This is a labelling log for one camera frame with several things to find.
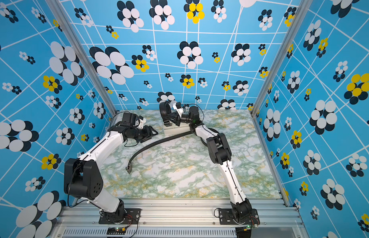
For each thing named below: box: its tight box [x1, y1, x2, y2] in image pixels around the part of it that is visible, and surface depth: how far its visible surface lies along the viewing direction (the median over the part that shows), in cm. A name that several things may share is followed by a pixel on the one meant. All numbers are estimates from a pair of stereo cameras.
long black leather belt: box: [159, 101, 179, 123], surface depth 95 cm
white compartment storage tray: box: [163, 119, 191, 136], surface depth 104 cm
